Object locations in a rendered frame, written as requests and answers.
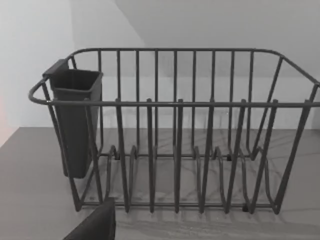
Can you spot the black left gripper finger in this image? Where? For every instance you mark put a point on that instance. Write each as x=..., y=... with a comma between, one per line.
x=100, y=222

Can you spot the dark grey cutlery holder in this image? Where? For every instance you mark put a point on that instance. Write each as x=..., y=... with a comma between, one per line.
x=75, y=120

